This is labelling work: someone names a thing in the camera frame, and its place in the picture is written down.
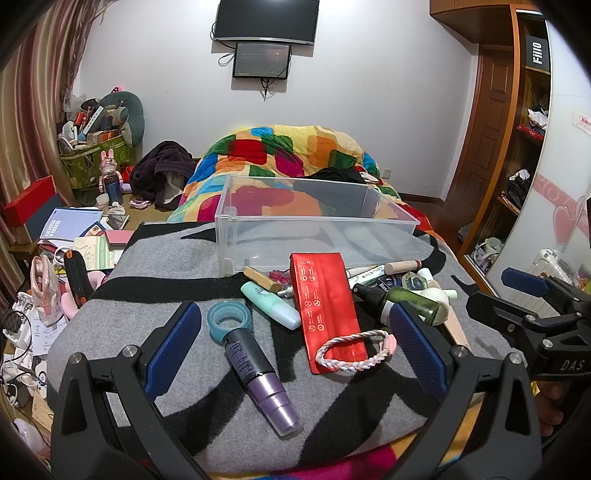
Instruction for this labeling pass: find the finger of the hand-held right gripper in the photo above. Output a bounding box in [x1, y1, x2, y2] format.
[501, 267, 591, 319]
[465, 291, 583, 343]

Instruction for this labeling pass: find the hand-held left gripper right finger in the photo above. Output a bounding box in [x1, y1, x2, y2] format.
[389, 302, 543, 480]

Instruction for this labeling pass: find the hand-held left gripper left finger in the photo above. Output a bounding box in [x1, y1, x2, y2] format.
[50, 301, 218, 480]

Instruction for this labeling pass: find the braided rope bracelet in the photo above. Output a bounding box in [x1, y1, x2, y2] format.
[316, 330, 398, 377]

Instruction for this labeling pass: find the beige cosmetic tube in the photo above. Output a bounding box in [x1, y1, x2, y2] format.
[441, 309, 469, 352]

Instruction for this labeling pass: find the teal tape roll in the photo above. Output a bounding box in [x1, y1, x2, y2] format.
[206, 301, 252, 344]

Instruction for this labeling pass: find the white tube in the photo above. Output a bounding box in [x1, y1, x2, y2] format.
[346, 264, 386, 280]

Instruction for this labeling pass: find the purple cosmetic tube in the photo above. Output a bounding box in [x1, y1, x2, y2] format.
[223, 328, 303, 438]

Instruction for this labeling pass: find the mint green bottle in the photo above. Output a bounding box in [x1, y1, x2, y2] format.
[240, 281, 303, 330]

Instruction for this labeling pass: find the red pouch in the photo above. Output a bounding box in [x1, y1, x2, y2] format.
[289, 252, 370, 376]

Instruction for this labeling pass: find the clear plastic bin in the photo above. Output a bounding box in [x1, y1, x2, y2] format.
[215, 174, 421, 278]

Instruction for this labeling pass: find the person's right hand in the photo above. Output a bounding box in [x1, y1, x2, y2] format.
[536, 381, 570, 438]

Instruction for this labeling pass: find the white handbag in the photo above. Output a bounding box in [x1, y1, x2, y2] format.
[473, 237, 504, 269]

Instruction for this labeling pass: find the dark green spray bottle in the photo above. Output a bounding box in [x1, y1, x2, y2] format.
[353, 284, 446, 326]

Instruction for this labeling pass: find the grey and black blanket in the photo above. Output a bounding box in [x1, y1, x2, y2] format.
[46, 222, 509, 474]

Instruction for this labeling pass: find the wooden stick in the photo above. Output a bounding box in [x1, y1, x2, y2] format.
[243, 266, 283, 294]

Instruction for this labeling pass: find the mirrored sliding door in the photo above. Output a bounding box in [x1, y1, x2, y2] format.
[485, 18, 591, 315]

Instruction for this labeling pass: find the black and orange tool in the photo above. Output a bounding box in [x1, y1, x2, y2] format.
[65, 251, 95, 308]

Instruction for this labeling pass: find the green book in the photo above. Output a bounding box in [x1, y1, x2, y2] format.
[74, 235, 114, 273]

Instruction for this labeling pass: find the pink clear pouch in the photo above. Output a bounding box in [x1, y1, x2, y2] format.
[30, 256, 61, 319]

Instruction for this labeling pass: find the wooden wardrobe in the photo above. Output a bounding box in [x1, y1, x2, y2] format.
[429, 0, 555, 278]

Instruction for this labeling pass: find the wooden door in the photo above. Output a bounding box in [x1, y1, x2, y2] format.
[445, 44, 513, 201]

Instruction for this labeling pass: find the blue notebook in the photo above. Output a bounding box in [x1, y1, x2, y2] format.
[39, 208, 105, 241]

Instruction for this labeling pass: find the dark purple garment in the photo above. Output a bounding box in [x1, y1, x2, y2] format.
[129, 141, 199, 208]

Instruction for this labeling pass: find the grey blue box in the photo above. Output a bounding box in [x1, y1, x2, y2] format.
[23, 194, 65, 243]

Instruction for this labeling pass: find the pink rabbit figure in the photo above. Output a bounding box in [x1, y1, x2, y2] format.
[98, 150, 123, 192]

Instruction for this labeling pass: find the black garment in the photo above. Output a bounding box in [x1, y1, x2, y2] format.
[307, 167, 368, 184]

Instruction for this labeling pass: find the green storage bag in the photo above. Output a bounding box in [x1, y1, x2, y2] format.
[60, 134, 137, 190]

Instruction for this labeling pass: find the red box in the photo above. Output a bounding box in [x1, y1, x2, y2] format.
[4, 175, 57, 227]

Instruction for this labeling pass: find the colourful patchwork quilt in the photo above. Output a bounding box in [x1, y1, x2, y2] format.
[167, 124, 490, 480]

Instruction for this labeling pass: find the black printed box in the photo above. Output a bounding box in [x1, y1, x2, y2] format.
[525, 33, 551, 75]

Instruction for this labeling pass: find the grey green neck pillow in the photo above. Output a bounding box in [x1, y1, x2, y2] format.
[99, 91, 145, 146]

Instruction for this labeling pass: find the striped brown curtain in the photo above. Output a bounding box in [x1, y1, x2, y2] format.
[0, 0, 107, 241]

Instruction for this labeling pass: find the small wall monitor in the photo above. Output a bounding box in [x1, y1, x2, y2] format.
[232, 41, 293, 79]

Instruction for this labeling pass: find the wall television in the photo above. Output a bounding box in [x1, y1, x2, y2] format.
[212, 0, 320, 45]

